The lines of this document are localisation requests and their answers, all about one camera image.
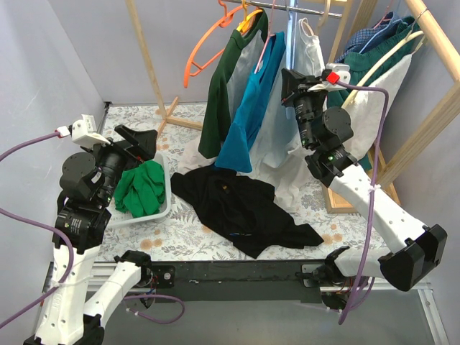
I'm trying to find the bright green t shirt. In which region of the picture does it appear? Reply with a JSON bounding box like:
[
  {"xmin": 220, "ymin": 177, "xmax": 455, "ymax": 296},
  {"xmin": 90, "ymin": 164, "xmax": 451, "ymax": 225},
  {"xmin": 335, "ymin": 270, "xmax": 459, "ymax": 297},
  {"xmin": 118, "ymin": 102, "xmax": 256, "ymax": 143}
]
[{"xmin": 114, "ymin": 160, "xmax": 166, "ymax": 218}]

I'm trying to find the orange plastic hanger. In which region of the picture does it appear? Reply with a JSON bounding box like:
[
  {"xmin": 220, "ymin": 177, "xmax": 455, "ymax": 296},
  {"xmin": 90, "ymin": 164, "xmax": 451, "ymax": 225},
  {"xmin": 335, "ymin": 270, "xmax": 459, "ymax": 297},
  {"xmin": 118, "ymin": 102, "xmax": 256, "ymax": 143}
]
[{"xmin": 183, "ymin": 0, "xmax": 249, "ymax": 89}]

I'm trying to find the black daisy t shirt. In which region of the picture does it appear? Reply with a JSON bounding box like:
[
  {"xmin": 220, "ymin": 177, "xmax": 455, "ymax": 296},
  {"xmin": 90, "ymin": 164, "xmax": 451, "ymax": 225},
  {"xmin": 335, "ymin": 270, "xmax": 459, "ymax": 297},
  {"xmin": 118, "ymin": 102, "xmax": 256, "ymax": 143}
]
[{"xmin": 170, "ymin": 165, "xmax": 323, "ymax": 259}]

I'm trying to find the light blue hanger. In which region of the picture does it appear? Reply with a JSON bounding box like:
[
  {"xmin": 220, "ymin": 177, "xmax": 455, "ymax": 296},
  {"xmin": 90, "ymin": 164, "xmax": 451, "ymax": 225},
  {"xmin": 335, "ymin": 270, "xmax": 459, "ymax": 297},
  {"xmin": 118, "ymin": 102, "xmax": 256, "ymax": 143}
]
[{"xmin": 286, "ymin": 0, "xmax": 298, "ymax": 69}]

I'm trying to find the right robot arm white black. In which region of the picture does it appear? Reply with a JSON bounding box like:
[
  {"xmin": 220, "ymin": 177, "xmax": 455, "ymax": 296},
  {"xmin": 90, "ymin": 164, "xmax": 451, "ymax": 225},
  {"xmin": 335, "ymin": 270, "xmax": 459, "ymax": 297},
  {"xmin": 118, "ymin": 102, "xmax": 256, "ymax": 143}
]
[{"xmin": 281, "ymin": 65, "xmax": 447, "ymax": 291}]

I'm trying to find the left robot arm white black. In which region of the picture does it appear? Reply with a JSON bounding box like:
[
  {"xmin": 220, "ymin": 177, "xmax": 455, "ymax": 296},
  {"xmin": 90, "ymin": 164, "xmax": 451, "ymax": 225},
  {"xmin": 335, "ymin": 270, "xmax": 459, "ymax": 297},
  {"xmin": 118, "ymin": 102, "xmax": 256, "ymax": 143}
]
[{"xmin": 25, "ymin": 121, "xmax": 157, "ymax": 344}]

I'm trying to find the dark green raglan shirt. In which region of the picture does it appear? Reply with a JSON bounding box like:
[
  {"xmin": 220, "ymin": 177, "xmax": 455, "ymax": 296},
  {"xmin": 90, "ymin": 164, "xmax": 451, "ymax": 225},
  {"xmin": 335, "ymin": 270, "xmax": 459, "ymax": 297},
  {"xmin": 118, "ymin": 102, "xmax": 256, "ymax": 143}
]
[{"xmin": 198, "ymin": 11, "xmax": 269, "ymax": 158}]

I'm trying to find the white t shirt on hanger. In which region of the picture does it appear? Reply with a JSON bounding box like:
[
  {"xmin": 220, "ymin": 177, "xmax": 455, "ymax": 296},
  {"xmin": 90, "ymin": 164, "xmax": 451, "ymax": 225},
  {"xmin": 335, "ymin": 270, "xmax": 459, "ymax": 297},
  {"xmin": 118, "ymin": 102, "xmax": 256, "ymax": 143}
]
[{"xmin": 245, "ymin": 18, "xmax": 324, "ymax": 211}]

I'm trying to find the yellow plastic hanger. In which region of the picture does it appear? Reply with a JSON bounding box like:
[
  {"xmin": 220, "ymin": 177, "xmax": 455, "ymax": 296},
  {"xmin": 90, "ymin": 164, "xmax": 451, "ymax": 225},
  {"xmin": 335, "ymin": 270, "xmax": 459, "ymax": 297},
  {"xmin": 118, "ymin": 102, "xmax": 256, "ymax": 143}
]
[{"xmin": 236, "ymin": 0, "xmax": 262, "ymax": 34}]

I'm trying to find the beige wooden hanger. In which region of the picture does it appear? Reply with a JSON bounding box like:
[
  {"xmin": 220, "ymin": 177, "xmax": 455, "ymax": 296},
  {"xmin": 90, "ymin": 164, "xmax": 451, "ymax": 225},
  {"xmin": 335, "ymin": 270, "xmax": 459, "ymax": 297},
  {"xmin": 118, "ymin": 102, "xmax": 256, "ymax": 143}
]
[{"xmin": 304, "ymin": 0, "xmax": 331, "ymax": 36}]

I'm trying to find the blue checked shirt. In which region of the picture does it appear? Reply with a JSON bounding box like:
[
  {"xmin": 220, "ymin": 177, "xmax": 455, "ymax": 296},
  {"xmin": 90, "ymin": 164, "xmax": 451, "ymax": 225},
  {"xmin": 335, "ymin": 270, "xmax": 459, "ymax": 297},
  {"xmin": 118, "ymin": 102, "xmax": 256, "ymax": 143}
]
[{"xmin": 334, "ymin": 11, "xmax": 413, "ymax": 63}]

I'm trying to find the teal blue t shirt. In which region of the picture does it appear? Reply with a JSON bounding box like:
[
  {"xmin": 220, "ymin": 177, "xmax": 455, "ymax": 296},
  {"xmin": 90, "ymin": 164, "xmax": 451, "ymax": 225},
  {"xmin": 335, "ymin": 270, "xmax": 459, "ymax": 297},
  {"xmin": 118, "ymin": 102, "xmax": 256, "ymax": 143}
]
[{"xmin": 215, "ymin": 32, "xmax": 286, "ymax": 173}]

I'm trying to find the cream plastic hanger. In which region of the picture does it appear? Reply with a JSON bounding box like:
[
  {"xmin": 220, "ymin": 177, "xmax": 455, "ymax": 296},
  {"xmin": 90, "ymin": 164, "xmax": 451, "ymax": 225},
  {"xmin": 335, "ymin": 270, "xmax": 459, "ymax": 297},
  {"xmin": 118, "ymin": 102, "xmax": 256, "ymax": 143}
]
[{"xmin": 342, "ymin": 30, "xmax": 425, "ymax": 109}]

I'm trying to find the white garment right rack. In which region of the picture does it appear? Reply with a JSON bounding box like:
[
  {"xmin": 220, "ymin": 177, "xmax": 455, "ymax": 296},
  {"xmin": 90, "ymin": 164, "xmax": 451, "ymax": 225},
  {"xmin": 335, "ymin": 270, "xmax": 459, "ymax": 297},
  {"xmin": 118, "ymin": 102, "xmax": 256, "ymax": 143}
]
[{"xmin": 344, "ymin": 54, "xmax": 413, "ymax": 160}]

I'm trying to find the white plastic laundry basket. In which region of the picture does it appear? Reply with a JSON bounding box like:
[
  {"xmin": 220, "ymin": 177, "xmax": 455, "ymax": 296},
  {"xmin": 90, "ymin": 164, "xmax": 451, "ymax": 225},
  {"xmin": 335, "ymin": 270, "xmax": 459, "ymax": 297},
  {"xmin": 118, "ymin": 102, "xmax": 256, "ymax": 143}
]
[{"xmin": 109, "ymin": 152, "xmax": 172, "ymax": 227}]

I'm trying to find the metal hanging rod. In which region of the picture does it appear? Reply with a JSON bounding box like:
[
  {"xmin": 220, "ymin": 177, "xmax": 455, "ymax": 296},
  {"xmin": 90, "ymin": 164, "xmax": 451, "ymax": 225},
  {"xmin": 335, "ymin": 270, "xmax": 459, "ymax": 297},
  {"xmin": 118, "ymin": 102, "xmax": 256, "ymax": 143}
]
[{"xmin": 224, "ymin": 0, "xmax": 343, "ymax": 19}]

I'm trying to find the floral table cloth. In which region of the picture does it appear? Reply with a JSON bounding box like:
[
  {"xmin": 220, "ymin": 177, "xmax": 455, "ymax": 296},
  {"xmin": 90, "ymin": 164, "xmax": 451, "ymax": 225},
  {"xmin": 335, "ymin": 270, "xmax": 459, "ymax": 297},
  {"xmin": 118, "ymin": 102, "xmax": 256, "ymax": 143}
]
[{"xmin": 86, "ymin": 103, "xmax": 400, "ymax": 261}]

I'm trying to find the wooden clothes rack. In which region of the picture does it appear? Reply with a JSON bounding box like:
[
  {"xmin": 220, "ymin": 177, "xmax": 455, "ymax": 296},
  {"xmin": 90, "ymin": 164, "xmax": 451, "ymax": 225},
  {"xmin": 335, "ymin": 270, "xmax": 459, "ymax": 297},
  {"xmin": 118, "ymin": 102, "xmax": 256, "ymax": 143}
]
[{"xmin": 124, "ymin": 0, "xmax": 460, "ymax": 215}]

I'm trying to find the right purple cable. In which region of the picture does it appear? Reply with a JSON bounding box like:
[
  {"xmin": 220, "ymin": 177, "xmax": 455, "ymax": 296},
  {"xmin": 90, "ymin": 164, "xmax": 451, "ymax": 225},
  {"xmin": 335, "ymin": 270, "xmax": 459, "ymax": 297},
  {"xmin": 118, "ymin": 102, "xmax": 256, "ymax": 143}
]
[{"xmin": 328, "ymin": 73, "xmax": 391, "ymax": 325}]

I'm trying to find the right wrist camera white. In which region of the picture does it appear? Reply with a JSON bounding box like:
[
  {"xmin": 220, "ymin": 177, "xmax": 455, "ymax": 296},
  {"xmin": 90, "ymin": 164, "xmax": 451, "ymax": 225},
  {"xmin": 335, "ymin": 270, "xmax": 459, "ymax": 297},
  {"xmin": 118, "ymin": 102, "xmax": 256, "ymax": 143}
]
[{"xmin": 308, "ymin": 63, "xmax": 351, "ymax": 92}]

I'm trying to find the pink wire hanger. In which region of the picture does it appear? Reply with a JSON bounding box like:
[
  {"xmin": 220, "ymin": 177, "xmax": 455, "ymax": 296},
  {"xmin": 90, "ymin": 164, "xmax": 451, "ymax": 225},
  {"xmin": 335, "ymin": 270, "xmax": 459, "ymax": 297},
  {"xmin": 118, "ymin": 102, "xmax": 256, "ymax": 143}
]
[{"xmin": 254, "ymin": 0, "xmax": 277, "ymax": 74}]

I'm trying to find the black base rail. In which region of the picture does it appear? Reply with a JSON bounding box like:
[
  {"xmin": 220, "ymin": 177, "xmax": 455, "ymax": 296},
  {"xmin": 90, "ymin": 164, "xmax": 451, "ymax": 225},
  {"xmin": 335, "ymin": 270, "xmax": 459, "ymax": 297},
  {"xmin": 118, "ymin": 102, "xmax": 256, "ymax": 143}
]
[{"xmin": 124, "ymin": 259, "xmax": 367, "ymax": 305}]

